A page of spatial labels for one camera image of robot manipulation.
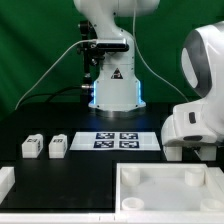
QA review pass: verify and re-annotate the white square tabletop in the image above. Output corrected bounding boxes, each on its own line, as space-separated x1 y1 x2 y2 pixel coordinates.
115 163 224 212

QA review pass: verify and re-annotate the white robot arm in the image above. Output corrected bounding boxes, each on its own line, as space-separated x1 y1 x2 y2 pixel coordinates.
73 0 224 146

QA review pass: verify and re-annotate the white marker sheet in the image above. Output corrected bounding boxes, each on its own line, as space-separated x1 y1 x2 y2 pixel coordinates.
70 132 160 151

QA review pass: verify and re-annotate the white left obstacle block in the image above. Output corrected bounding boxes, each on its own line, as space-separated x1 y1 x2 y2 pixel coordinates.
0 167 15 204

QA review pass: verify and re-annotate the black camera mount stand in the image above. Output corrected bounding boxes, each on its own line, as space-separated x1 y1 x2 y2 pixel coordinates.
77 20 99 86

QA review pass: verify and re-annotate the black cable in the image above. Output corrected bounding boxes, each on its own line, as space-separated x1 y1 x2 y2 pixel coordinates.
16 87 84 109

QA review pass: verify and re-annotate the silver fixed camera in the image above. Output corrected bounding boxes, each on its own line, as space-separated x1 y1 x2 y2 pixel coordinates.
96 38 129 52

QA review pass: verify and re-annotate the white cable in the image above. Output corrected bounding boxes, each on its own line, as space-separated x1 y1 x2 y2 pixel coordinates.
14 39 98 110

